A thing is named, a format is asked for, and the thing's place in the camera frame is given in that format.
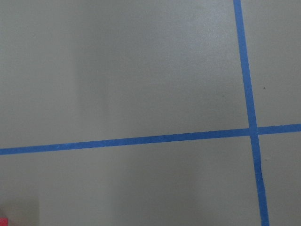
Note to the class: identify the red cube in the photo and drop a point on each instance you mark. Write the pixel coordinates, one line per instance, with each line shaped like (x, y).
(3, 220)

